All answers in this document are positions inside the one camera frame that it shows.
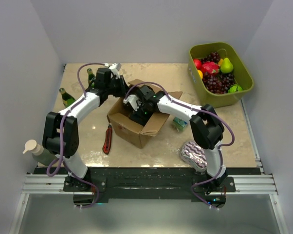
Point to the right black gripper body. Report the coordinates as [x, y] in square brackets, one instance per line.
[142, 113]

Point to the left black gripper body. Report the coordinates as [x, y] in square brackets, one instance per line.
[116, 87]

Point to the brown cardboard express box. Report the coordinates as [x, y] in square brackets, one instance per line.
[138, 126]

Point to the green blue tissue pack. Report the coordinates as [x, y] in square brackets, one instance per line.
[179, 124]

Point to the red black utility knife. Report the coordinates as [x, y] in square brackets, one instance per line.
[108, 138]

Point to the purple white wavy packet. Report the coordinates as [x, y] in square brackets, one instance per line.
[194, 155]

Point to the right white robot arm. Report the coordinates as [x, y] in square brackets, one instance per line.
[207, 127]

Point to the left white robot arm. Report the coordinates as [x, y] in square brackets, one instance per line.
[61, 135]

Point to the far green glass bottle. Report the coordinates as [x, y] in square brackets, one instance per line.
[91, 77]

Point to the green glass bottle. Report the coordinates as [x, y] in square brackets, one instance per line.
[67, 99]
[91, 77]

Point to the near green glass bottle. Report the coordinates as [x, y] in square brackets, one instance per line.
[67, 99]

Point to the orange fruit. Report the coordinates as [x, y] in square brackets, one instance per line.
[200, 74]

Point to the red apple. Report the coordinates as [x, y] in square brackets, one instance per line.
[198, 63]

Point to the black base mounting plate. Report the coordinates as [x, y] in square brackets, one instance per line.
[102, 184]

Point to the pink dragon fruit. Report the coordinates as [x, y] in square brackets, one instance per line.
[210, 68]

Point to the lower dark grape bunch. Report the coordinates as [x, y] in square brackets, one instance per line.
[218, 83]

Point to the dark grape bunch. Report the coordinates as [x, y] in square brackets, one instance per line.
[218, 83]
[212, 57]

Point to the upper dark grape bunch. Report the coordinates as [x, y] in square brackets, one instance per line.
[212, 57]

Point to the green pear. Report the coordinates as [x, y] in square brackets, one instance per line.
[226, 66]

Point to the green round fruit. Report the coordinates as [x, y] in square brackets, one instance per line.
[235, 88]

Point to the green plastic fruit bin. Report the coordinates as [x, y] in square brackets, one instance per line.
[242, 76]

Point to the beige pump dispenser bottle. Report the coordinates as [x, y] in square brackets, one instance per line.
[39, 153]

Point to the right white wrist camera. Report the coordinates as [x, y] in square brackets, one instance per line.
[133, 101]

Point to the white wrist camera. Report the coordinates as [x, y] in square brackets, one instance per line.
[115, 68]
[133, 101]

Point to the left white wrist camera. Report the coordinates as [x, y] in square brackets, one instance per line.
[115, 68]

